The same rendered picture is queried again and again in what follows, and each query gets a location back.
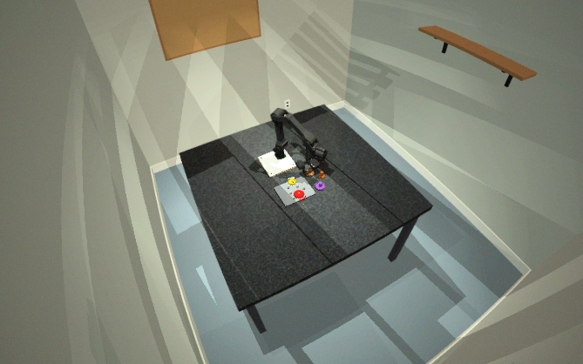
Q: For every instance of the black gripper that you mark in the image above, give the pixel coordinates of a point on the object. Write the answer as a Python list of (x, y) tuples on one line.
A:
[(301, 165)]

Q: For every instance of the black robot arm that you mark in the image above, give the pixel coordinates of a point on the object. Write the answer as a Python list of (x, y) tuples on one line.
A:
[(308, 138)]

